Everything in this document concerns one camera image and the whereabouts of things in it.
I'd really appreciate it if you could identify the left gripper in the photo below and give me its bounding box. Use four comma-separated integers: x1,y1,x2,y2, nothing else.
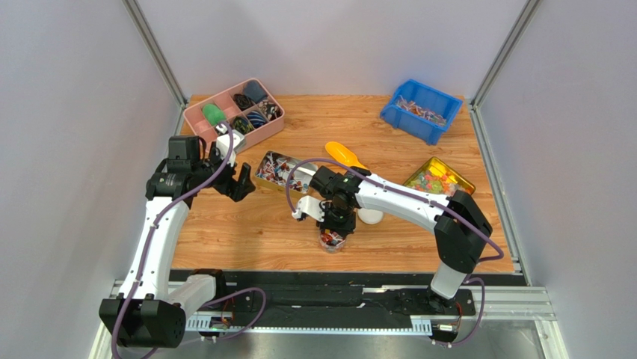
192,142,256,202

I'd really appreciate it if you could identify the gold tin of lollipops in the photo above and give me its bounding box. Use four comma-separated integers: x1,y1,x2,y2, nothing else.
254,150,318,198

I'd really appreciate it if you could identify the yellow plastic scoop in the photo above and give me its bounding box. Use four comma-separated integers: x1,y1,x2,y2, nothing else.
324,141,368,170

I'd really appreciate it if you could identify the white jar lid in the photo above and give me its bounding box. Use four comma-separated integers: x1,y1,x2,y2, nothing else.
357,208,384,225

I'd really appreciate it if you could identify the clear glass jar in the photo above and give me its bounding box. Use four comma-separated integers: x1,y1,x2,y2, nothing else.
318,229,347,254

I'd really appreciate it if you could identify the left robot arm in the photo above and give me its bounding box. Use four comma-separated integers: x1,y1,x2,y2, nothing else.
99,131,256,349

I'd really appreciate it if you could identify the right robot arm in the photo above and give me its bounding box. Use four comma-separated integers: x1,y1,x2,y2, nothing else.
292,166,493,313

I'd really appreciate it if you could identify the tin of gummy candies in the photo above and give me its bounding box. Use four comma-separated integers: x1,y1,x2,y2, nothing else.
403,156,476,196

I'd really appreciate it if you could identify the green rolled sock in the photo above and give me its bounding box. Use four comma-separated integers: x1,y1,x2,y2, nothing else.
201,103,227,126

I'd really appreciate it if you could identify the pink compartment organizer box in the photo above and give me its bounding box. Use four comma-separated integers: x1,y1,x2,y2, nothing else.
184,79,285,149

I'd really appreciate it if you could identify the dark blue rolled sock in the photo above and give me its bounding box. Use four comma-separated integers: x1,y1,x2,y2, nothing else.
243,80,268,103

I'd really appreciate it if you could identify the blue plastic bin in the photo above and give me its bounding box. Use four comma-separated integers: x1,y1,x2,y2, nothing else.
380,79,463,146

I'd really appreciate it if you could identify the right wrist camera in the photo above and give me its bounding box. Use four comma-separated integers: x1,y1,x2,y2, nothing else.
292,196,325,222

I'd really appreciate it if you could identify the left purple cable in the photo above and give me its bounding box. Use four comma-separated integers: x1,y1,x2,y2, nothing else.
110,121,271,359

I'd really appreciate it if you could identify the purple cable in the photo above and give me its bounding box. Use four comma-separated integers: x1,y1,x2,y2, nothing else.
110,121,271,359
284,158,505,348

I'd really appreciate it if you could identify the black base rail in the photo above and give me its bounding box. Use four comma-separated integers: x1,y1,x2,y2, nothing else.
169,269,499,332

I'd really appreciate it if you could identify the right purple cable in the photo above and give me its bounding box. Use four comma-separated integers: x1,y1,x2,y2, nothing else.
284,158,505,348

